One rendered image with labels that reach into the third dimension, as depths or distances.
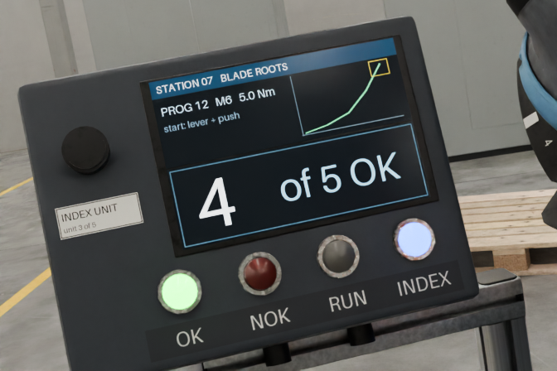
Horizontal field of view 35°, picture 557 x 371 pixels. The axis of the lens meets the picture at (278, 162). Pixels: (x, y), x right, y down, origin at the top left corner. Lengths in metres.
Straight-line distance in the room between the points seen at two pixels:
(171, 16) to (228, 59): 7.90
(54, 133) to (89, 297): 0.10
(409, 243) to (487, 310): 0.12
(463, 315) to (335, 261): 0.14
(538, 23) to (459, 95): 6.19
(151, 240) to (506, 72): 6.27
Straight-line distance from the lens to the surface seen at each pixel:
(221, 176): 0.54
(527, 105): 1.49
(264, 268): 0.54
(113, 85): 0.56
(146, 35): 8.52
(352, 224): 0.55
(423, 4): 6.69
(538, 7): 0.55
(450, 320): 0.65
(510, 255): 4.01
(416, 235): 0.56
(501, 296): 0.66
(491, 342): 0.67
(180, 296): 0.53
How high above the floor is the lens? 1.26
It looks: 9 degrees down
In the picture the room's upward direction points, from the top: 10 degrees counter-clockwise
